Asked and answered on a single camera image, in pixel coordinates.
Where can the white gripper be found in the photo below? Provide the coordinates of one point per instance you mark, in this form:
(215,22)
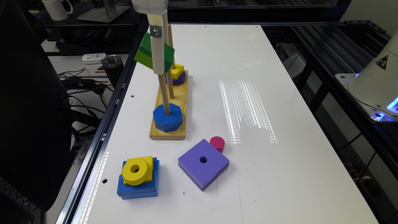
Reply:
(159,32)

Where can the green square block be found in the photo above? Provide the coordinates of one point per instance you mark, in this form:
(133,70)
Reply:
(144,54)

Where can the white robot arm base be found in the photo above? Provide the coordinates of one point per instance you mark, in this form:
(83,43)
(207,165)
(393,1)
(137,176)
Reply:
(375,87)

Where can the small yellow square block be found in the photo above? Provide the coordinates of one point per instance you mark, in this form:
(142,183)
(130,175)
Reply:
(176,71)

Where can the blue octagon block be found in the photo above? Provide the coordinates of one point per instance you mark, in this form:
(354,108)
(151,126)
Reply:
(167,123)

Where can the pink cylinder block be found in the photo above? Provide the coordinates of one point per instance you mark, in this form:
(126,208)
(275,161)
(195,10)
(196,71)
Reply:
(218,143)

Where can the large purple square block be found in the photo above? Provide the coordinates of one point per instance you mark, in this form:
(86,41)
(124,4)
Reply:
(203,163)

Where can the blue square block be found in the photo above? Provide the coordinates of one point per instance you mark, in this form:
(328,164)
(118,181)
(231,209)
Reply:
(147,189)

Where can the rear wooden peg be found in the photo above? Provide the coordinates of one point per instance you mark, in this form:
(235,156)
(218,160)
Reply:
(170,42)

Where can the wooden peg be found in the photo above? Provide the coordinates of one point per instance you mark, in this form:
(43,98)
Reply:
(170,42)
(170,85)
(164,94)

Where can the monitor stand base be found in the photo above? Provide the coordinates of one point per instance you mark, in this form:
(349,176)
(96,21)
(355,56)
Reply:
(106,15)

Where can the front wooden peg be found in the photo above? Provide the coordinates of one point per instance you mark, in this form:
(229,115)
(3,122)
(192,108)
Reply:
(164,94)

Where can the middle wooden peg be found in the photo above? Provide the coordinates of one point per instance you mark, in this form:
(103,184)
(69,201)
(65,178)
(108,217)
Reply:
(170,85)

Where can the purple round disc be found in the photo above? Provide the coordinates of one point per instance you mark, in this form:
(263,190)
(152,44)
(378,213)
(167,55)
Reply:
(180,79)

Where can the black tumbler cup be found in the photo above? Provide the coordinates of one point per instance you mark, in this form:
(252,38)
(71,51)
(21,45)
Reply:
(113,66)

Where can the wooden peg base board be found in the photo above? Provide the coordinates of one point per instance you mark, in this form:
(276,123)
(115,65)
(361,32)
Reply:
(180,99)

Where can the white mug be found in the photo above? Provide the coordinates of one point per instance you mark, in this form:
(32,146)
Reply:
(56,9)

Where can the black office chair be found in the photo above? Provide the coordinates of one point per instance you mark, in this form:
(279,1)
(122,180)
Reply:
(35,132)

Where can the yellow ring block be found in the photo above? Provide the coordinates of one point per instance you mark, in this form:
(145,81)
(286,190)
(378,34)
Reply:
(137,171)

